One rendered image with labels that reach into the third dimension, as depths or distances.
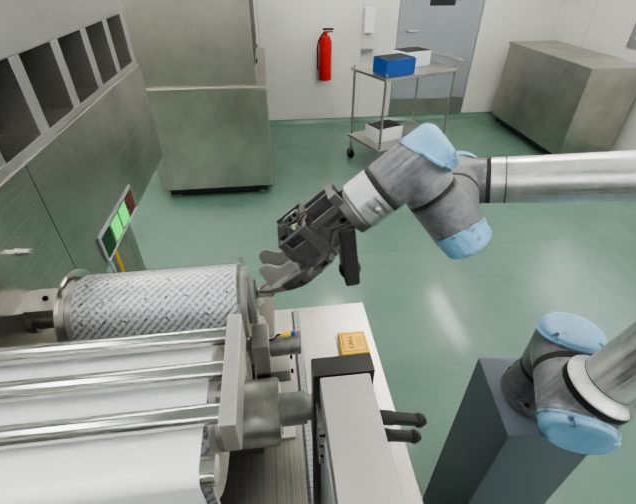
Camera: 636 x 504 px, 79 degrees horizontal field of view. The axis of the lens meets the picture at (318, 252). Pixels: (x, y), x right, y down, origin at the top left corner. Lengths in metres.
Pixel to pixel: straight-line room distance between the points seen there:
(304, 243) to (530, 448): 0.72
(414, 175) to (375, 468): 0.37
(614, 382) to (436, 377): 1.46
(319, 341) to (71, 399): 0.76
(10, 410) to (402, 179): 0.46
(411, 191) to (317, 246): 0.15
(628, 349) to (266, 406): 0.54
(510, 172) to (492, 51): 5.10
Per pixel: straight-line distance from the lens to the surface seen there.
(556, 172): 0.68
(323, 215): 0.55
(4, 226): 0.72
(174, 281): 0.62
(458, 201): 0.56
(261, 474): 0.87
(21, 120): 0.86
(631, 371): 0.75
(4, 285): 0.71
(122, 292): 0.64
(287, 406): 0.41
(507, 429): 0.99
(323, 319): 1.09
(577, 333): 0.90
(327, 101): 5.22
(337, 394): 0.31
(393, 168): 0.54
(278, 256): 0.63
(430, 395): 2.09
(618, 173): 0.70
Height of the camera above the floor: 1.70
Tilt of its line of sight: 37 degrees down
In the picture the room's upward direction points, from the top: straight up
